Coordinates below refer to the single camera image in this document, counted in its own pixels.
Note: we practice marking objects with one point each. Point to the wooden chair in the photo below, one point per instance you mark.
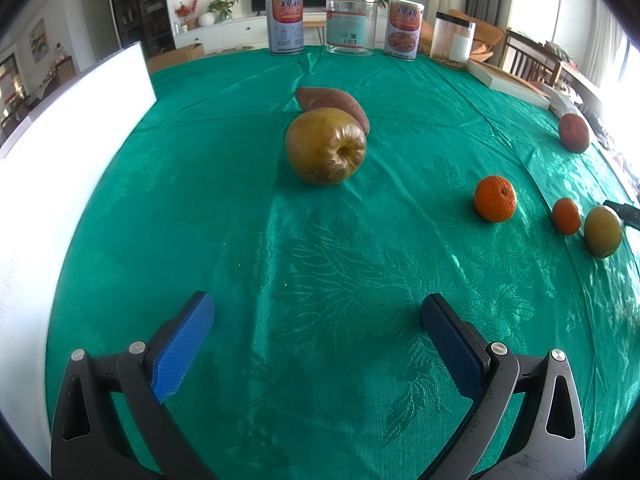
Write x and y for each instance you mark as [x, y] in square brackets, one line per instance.
[530, 57]

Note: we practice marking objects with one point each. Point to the flat white box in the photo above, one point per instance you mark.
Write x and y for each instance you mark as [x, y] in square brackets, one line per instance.
[507, 82]

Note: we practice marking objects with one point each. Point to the framed wall picture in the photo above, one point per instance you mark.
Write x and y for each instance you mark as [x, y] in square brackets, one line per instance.
[38, 40]

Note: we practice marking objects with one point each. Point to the orange labelled tin can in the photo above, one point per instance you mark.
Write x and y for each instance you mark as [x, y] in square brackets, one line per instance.
[404, 32]

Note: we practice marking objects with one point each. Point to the white television cabinet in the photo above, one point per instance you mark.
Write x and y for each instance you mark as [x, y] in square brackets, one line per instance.
[235, 32]

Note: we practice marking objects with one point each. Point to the small sweet potato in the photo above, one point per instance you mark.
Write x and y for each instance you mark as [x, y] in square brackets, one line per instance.
[330, 99]

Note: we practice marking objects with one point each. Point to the white curtain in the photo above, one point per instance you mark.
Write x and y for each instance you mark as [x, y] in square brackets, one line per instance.
[602, 45]

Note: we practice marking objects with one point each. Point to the red flower vase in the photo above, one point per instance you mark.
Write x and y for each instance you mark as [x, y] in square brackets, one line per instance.
[186, 12]

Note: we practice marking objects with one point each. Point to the clear glass jar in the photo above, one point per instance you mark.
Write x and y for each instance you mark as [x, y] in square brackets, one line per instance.
[350, 25]

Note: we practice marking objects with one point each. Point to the cardboard box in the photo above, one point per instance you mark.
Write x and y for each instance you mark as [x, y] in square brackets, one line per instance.
[175, 55]

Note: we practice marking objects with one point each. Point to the dark display cabinet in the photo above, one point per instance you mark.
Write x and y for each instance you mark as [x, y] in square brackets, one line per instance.
[142, 5]

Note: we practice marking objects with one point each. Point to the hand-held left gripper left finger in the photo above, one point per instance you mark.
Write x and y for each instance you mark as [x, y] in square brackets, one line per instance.
[182, 350]

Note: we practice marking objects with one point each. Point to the bushy green potted plant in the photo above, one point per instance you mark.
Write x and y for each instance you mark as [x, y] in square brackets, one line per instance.
[222, 6]

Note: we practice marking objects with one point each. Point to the plastic jar with black lid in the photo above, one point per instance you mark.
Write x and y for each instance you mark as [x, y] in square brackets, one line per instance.
[452, 40]

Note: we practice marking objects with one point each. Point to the round white vase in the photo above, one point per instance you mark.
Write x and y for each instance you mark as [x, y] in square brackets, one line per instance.
[207, 19]

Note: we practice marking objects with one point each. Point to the green-brown apple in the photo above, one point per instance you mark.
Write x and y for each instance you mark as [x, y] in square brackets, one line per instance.
[320, 147]

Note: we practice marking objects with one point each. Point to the white cardboard tray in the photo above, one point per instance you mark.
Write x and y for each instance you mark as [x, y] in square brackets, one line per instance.
[60, 185]

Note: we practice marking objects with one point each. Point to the green apple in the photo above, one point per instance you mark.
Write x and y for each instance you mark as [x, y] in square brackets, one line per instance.
[601, 232]

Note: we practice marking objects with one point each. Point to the grey labelled tin can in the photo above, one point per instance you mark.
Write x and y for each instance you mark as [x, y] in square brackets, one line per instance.
[285, 25]

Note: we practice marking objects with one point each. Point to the small mandarin orange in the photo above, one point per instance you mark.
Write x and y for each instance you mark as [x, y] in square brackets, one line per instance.
[566, 216]

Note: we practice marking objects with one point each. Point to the green tablecloth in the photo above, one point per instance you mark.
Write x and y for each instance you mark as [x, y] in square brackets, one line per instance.
[325, 260]

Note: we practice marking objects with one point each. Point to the white door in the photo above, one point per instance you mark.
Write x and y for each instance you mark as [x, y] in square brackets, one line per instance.
[100, 22]

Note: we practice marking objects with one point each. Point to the large mandarin orange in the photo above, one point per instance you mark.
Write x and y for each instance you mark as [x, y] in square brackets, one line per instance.
[495, 199]

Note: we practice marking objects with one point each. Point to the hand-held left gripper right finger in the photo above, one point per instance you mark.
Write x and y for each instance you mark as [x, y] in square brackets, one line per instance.
[452, 350]

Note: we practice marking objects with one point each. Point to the white packet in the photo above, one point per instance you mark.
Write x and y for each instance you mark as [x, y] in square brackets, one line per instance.
[562, 100]

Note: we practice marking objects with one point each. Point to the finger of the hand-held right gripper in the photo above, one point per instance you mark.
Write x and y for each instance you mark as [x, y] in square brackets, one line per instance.
[625, 211]

